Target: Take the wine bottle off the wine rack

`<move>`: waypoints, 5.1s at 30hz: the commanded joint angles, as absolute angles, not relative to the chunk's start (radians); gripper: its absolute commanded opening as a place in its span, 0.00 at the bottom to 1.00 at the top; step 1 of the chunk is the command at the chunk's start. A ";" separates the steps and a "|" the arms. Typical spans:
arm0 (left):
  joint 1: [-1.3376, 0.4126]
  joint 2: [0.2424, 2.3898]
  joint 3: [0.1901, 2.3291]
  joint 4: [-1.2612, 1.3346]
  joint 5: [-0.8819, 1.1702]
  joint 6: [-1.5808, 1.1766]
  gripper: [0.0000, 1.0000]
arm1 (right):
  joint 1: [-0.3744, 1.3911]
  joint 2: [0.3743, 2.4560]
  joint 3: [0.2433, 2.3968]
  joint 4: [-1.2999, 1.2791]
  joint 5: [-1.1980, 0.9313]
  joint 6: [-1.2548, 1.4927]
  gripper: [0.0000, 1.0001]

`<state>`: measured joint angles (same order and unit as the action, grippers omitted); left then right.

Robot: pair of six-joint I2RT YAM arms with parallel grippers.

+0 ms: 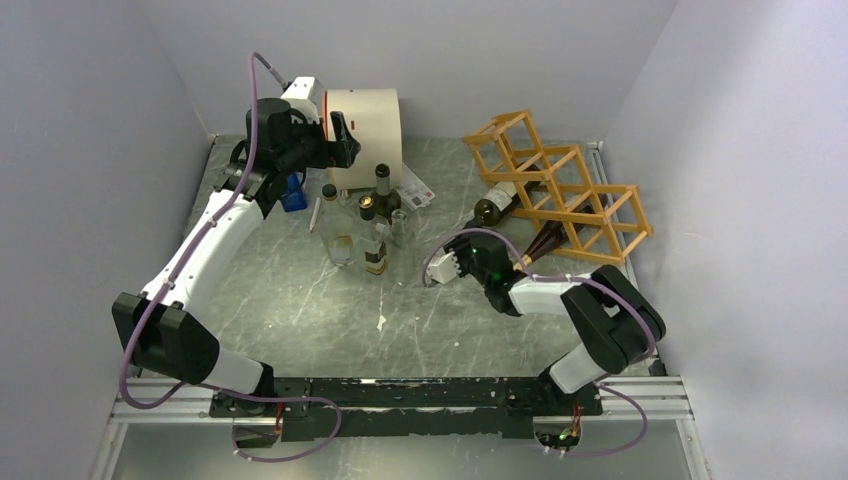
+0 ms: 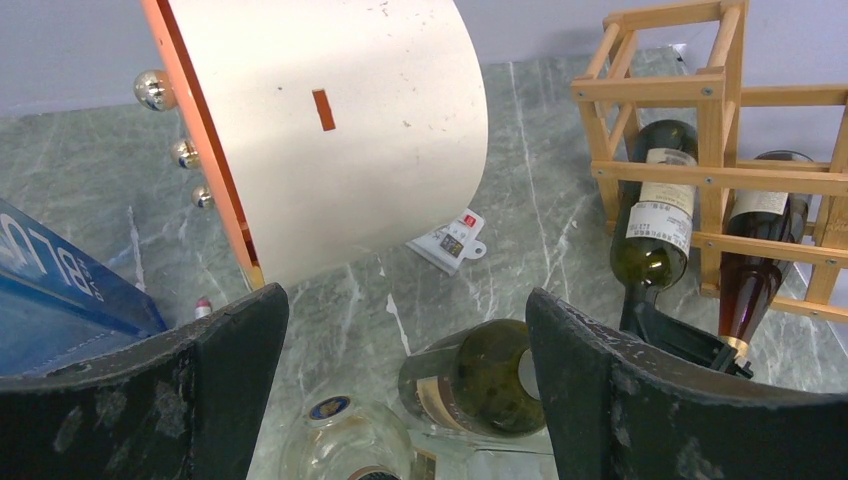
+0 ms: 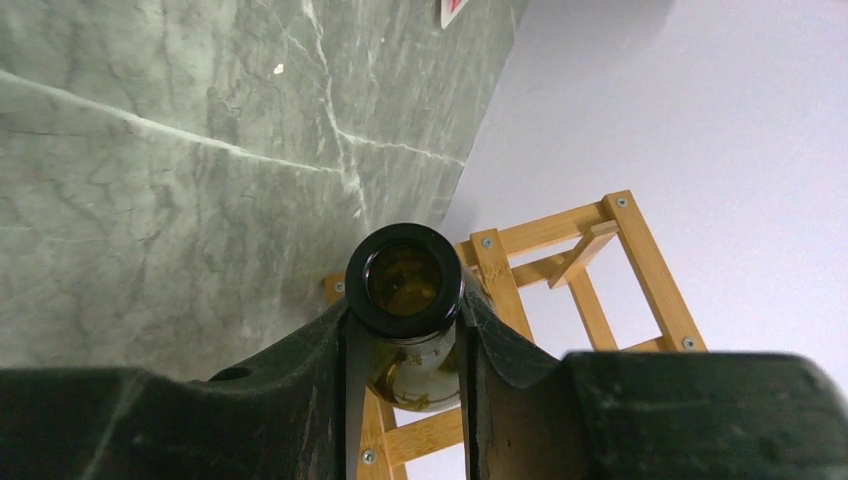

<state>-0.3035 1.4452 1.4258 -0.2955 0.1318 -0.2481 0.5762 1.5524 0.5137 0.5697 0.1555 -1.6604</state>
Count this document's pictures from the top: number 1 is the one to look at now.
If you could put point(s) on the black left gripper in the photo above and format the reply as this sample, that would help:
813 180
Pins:
347 146

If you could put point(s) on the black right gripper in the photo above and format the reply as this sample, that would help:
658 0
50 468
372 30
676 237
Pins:
460 245

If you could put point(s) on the dark green labelled wine bottle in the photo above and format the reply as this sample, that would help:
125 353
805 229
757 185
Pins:
385 198

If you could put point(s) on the blue rectangular box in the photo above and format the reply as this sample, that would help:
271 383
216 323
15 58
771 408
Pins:
294 198

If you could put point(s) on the large clear glass bottle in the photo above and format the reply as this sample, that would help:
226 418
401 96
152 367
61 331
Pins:
335 226

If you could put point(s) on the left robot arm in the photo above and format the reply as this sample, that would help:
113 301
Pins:
159 328

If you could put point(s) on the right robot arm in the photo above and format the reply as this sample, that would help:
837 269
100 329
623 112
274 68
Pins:
615 323

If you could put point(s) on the brown bottle with gold cap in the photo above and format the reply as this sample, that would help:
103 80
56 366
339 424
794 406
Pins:
552 235

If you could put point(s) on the wooden wine rack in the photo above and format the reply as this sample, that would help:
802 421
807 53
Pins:
603 223

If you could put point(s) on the cream cylindrical drum box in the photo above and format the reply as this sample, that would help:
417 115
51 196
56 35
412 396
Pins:
373 119

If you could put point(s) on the white packaged card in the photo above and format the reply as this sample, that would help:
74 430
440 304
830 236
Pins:
413 192

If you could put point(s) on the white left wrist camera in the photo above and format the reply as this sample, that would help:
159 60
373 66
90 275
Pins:
306 94

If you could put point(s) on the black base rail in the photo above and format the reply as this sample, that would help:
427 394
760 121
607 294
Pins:
355 407

